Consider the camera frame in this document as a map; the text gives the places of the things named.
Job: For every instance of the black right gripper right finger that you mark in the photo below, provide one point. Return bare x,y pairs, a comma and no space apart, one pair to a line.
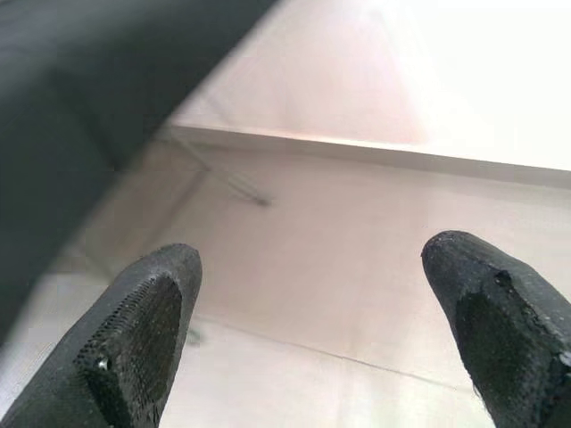
513,330

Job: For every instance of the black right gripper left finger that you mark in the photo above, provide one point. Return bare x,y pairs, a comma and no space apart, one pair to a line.
125,348

